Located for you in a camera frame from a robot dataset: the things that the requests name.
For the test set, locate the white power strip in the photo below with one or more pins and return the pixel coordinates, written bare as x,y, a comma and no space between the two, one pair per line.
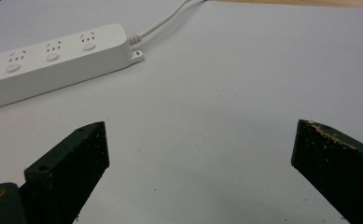
51,62

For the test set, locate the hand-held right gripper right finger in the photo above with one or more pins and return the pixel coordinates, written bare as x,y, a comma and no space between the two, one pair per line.
337,165

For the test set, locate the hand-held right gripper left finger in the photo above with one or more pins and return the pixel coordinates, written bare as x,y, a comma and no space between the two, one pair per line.
73,161

